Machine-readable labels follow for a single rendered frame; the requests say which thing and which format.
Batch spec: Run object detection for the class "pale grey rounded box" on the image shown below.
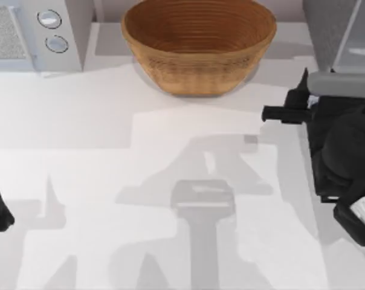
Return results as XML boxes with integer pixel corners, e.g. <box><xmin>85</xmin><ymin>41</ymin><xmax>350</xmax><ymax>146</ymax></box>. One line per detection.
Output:
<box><xmin>307</xmin><ymin>71</ymin><xmax>365</xmax><ymax>98</ymax></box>

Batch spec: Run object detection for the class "brown woven basket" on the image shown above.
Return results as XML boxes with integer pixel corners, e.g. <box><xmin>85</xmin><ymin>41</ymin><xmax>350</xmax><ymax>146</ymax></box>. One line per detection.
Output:
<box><xmin>121</xmin><ymin>0</ymin><xmax>277</xmax><ymax>98</ymax></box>

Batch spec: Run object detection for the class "pale microwave oven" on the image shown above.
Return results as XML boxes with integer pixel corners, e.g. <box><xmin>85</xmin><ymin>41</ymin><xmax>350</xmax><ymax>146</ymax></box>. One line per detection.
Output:
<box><xmin>0</xmin><ymin>0</ymin><xmax>96</xmax><ymax>73</ymax></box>

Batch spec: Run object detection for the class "round grey microwave knob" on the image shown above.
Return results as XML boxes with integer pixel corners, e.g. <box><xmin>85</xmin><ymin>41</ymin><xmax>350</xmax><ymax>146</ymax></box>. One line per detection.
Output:
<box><xmin>44</xmin><ymin>34</ymin><xmax>70</xmax><ymax>54</ymax></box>
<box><xmin>36</xmin><ymin>8</ymin><xmax>63</xmax><ymax>30</ymax></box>

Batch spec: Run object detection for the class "microwave door with mesh window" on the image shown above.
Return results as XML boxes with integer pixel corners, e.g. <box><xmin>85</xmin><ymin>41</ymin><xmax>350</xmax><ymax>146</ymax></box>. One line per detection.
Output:
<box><xmin>0</xmin><ymin>0</ymin><xmax>39</xmax><ymax>72</ymax></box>

